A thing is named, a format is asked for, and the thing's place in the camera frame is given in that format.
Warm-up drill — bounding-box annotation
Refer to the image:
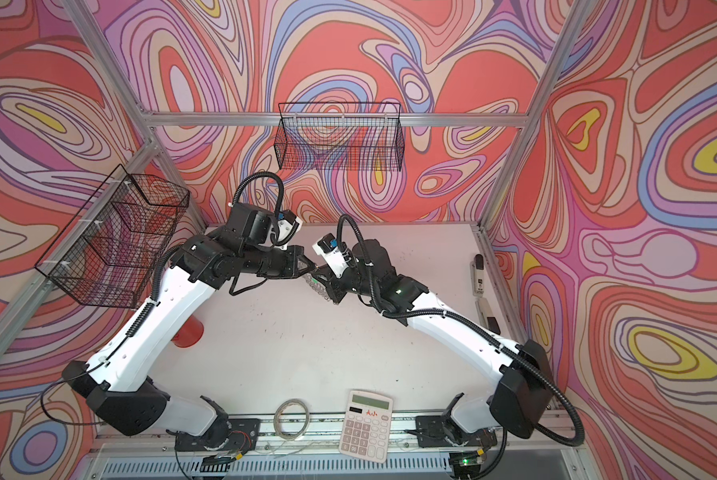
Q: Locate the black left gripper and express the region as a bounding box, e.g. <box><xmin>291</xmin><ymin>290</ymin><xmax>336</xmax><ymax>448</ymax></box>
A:
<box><xmin>242</xmin><ymin>245</ymin><xmax>320</xmax><ymax>279</ymax></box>

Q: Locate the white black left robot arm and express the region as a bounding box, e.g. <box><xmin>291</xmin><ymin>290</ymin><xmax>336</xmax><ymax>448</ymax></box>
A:
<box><xmin>56</xmin><ymin>171</ymin><xmax>314</xmax><ymax>450</ymax></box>

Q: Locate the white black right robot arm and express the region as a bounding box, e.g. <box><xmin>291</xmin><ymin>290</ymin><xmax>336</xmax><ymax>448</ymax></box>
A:
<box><xmin>314</xmin><ymin>214</ymin><xmax>585</xmax><ymax>447</ymax></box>

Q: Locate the white black remote control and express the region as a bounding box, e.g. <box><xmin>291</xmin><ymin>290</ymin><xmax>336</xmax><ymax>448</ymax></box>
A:
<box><xmin>471</xmin><ymin>254</ymin><xmax>485</xmax><ymax>297</ymax></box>

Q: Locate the red pencil cup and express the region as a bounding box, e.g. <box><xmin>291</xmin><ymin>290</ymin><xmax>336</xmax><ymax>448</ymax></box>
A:
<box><xmin>172</xmin><ymin>316</ymin><xmax>204</xmax><ymax>348</ymax></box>

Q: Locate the clear tape roll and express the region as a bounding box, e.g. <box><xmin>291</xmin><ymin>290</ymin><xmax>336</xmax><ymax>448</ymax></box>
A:
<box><xmin>272</xmin><ymin>399</ymin><xmax>312</xmax><ymax>442</ymax></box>

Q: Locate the white desk calculator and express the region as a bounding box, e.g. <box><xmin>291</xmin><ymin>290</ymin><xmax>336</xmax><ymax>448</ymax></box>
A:
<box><xmin>338</xmin><ymin>390</ymin><xmax>393</xmax><ymax>464</ymax></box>

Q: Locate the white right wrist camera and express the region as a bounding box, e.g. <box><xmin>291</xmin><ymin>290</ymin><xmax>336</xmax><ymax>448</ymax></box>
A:
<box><xmin>312</xmin><ymin>233</ymin><xmax>350</xmax><ymax>279</ymax></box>

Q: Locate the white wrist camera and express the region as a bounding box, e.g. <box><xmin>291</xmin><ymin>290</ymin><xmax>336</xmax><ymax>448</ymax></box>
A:
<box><xmin>272</xmin><ymin>210</ymin><xmax>302</xmax><ymax>248</ymax></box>
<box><xmin>312</xmin><ymin>233</ymin><xmax>350</xmax><ymax>279</ymax></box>

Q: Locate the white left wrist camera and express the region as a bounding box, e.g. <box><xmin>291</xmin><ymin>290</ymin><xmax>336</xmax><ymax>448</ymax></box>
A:
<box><xmin>272</xmin><ymin>210</ymin><xmax>302</xmax><ymax>248</ymax></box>

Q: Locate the black wire basket back wall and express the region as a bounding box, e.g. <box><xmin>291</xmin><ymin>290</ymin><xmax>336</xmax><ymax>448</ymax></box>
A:
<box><xmin>274</xmin><ymin>101</ymin><xmax>405</xmax><ymax>172</ymax></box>

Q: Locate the black wire basket wall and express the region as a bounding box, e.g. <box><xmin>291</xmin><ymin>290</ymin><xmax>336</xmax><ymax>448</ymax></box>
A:
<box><xmin>274</xmin><ymin>101</ymin><xmax>405</xmax><ymax>172</ymax></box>
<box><xmin>34</xmin><ymin>166</ymin><xmax>190</xmax><ymax>309</ymax></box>

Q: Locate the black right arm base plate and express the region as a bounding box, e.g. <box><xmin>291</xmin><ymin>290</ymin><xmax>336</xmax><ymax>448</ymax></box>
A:
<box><xmin>406</xmin><ymin>392</ymin><xmax>497</xmax><ymax>450</ymax></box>

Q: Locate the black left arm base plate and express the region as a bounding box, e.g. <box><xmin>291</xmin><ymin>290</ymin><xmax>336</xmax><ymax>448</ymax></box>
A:
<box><xmin>174</xmin><ymin>417</ymin><xmax>262</xmax><ymax>453</ymax></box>

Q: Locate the black wire basket left wall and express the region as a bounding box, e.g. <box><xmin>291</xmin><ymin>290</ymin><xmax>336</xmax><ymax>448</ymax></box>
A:
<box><xmin>34</xmin><ymin>166</ymin><xmax>190</xmax><ymax>309</ymax></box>

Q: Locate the aluminium front rail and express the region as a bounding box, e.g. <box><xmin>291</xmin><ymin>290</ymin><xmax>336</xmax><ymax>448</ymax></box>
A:
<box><xmin>80</xmin><ymin>411</ymin><xmax>601</xmax><ymax>479</ymax></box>

